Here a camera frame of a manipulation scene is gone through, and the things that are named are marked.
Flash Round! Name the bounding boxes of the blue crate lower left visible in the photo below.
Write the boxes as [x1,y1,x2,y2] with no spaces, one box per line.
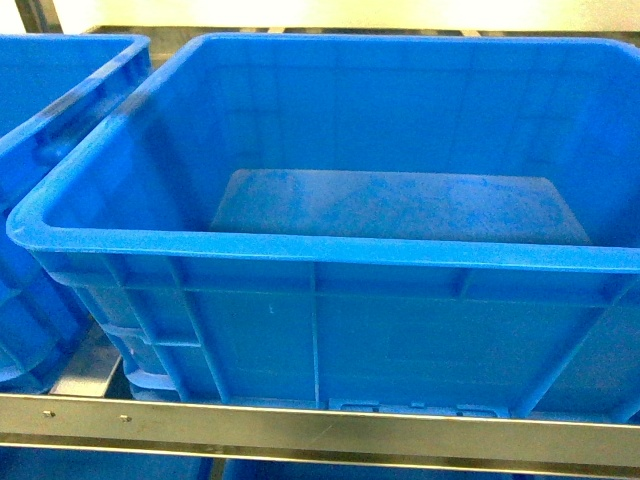
[1,447,213,479]

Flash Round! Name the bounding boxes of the stainless steel shelf rack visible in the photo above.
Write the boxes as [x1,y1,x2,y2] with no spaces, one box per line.
[0,0,640,480]

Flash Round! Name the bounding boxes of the blue crate lower right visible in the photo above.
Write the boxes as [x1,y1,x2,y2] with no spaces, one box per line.
[222,457,640,480]

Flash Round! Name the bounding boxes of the blue crate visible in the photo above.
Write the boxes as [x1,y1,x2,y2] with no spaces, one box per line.
[1,447,213,479]
[5,32,640,424]
[0,33,152,396]
[222,457,640,480]

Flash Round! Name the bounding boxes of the blue crate upper left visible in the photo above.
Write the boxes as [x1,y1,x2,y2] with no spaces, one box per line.
[0,33,152,396]

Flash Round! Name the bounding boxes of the blue crate upper right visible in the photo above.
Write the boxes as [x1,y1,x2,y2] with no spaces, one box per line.
[5,32,640,424]

